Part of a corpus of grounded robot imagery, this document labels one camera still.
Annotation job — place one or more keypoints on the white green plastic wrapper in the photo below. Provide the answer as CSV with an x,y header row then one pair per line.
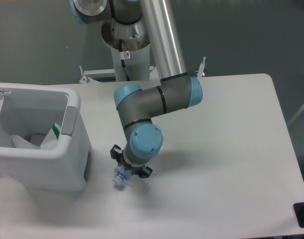
x,y
39,141

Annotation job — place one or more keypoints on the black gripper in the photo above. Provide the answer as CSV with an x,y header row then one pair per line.
x,y
117,154

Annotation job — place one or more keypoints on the clear plastic water bottle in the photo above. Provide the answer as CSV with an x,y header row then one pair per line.
x,y
123,178

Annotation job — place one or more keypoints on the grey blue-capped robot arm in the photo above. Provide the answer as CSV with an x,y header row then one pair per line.
x,y
132,25

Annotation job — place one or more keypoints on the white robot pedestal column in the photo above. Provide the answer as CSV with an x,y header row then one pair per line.
x,y
132,65

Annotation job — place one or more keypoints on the white trash can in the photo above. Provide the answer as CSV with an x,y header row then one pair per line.
x,y
34,109

